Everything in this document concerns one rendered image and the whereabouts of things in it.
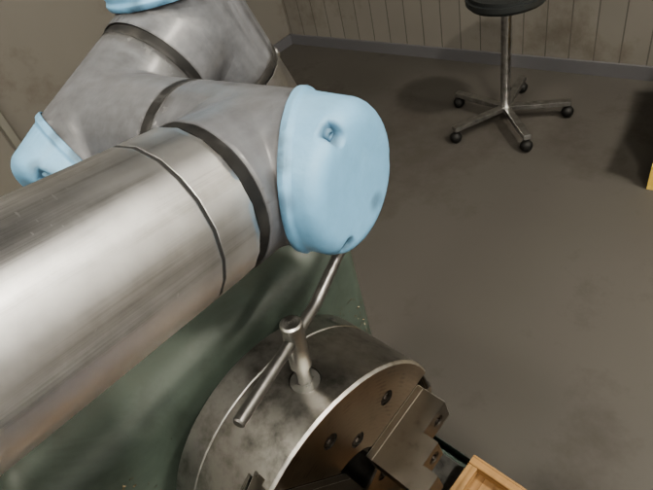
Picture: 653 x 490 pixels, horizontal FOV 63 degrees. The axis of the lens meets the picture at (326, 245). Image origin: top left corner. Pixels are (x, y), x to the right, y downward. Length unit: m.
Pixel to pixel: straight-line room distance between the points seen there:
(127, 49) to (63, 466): 0.43
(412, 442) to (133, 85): 0.49
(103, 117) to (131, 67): 0.04
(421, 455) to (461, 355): 1.43
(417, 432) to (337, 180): 0.47
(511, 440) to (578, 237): 0.98
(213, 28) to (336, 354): 0.36
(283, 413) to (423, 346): 1.57
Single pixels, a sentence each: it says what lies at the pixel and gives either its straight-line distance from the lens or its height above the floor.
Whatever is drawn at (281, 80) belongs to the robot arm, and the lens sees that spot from 0.42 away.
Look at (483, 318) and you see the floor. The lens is 2.16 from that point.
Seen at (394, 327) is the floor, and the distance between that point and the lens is 2.16.
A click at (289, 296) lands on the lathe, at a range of 0.67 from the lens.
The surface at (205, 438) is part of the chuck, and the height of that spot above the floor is 1.21.
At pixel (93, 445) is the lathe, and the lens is 0.63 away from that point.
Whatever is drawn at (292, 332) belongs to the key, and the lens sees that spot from 0.50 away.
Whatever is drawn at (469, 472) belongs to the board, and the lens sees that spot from 0.86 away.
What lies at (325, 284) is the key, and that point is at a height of 1.30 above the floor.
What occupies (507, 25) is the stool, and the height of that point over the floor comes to 0.55.
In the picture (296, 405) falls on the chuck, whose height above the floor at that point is 1.24.
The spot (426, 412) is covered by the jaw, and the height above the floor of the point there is 1.12.
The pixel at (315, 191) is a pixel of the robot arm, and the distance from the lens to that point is 0.22.
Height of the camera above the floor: 1.69
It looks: 42 degrees down
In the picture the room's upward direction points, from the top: 16 degrees counter-clockwise
